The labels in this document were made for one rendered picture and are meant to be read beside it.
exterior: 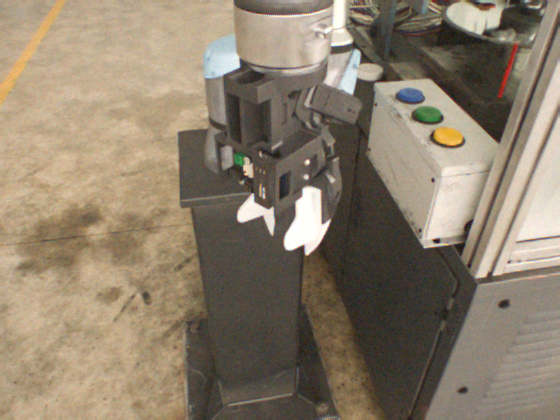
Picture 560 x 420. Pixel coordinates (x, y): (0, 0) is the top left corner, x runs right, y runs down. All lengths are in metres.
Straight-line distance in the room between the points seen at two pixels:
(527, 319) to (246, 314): 0.57
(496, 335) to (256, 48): 0.71
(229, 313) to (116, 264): 0.84
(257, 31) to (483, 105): 0.70
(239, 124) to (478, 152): 0.42
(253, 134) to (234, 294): 0.69
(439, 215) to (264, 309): 0.52
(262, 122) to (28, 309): 1.50
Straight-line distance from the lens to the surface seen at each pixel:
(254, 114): 0.38
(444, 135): 0.73
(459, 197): 0.72
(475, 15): 1.14
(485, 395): 1.11
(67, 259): 1.93
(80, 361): 1.61
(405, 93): 0.84
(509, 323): 0.91
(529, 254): 0.76
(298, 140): 0.40
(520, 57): 1.16
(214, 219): 0.88
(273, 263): 0.99
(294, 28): 0.35
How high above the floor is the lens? 1.25
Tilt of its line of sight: 39 degrees down
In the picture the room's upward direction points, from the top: straight up
